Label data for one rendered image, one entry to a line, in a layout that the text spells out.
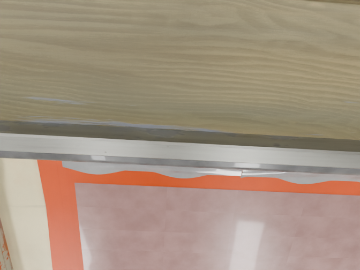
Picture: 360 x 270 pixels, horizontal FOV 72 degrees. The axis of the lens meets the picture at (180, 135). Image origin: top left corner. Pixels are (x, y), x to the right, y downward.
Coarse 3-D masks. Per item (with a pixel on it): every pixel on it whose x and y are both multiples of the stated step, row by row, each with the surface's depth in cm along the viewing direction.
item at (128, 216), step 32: (64, 192) 26; (96, 192) 26; (128, 192) 26; (160, 192) 26; (192, 192) 26; (224, 192) 26; (64, 224) 27; (96, 224) 27; (128, 224) 27; (160, 224) 27; (192, 224) 28; (224, 224) 28; (64, 256) 29; (96, 256) 29; (128, 256) 29; (160, 256) 29; (192, 256) 29; (224, 256) 29
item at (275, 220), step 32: (256, 192) 26; (288, 192) 26; (320, 192) 26; (352, 192) 26; (256, 224) 28; (288, 224) 28; (320, 224) 28; (352, 224) 28; (256, 256) 29; (288, 256) 30; (320, 256) 30; (352, 256) 30
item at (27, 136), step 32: (0, 128) 12; (32, 128) 12; (64, 128) 12; (96, 128) 12; (128, 128) 13; (224, 160) 12; (256, 160) 12; (288, 160) 12; (320, 160) 12; (352, 160) 12
